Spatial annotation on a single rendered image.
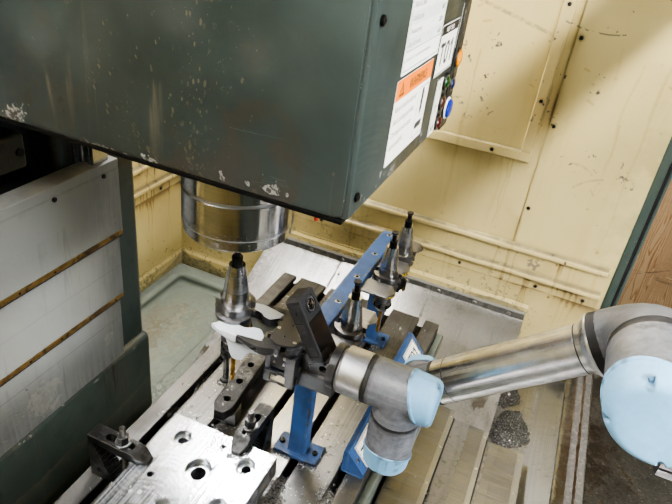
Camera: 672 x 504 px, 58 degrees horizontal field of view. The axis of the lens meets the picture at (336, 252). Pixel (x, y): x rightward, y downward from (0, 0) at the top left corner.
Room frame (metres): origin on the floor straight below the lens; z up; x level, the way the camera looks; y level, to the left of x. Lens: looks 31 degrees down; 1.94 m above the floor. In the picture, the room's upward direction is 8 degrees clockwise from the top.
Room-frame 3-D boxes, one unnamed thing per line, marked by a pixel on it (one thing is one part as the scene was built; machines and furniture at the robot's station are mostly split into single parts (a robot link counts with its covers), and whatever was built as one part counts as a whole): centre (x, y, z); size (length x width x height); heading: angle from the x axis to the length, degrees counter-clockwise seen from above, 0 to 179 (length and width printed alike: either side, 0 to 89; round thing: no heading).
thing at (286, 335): (0.73, 0.03, 1.31); 0.12 x 0.08 x 0.09; 71
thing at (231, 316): (0.77, 0.15, 1.35); 0.06 x 0.06 x 0.03
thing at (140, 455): (0.77, 0.35, 0.97); 0.13 x 0.03 x 0.15; 71
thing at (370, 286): (1.09, -0.10, 1.21); 0.07 x 0.05 x 0.01; 71
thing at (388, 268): (1.14, -0.12, 1.26); 0.04 x 0.04 x 0.07
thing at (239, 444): (0.85, 0.12, 0.97); 0.13 x 0.03 x 0.15; 161
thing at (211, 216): (0.77, 0.15, 1.56); 0.16 x 0.16 x 0.12
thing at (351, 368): (0.70, -0.05, 1.31); 0.08 x 0.05 x 0.08; 161
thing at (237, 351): (0.73, 0.13, 1.31); 0.09 x 0.03 x 0.06; 84
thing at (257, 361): (1.04, 0.17, 0.93); 0.26 x 0.05 x 0.06; 166
